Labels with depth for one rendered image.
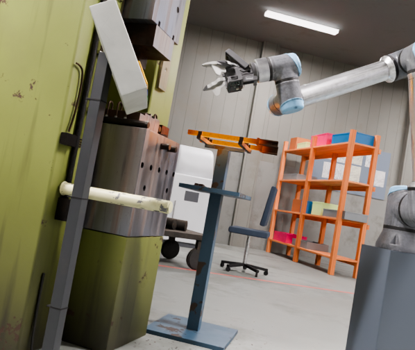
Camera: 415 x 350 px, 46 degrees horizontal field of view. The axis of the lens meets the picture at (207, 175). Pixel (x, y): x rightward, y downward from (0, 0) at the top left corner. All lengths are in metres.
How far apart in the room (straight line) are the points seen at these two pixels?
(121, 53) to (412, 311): 1.51
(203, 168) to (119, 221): 5.16
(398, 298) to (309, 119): 7.50
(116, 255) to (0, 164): 0.57
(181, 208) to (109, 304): 4.97
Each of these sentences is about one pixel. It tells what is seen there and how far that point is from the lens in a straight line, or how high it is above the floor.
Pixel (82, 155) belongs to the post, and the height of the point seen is 0.74.
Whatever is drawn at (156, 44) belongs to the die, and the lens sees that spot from 2.18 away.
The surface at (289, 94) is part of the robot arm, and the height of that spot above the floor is 1.10.
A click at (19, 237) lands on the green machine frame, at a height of 0.42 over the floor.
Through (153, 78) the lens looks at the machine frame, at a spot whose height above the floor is 1.22.
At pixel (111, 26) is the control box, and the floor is 1.12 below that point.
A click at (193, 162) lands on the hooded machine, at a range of 7.12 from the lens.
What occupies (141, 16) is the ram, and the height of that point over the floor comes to 1.38.
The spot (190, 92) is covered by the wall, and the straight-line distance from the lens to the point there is 8.83.
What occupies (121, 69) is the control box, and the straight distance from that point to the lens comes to 1.49.
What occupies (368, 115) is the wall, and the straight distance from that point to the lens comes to 10.06.
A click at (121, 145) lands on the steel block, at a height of 0.83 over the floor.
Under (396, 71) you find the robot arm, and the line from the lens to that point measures 2.20.
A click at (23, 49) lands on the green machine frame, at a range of 2.06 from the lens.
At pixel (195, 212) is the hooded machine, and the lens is 7.00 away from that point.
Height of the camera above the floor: 0.65
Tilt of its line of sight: 3 degrees up
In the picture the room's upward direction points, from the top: 10 degrees clockwise
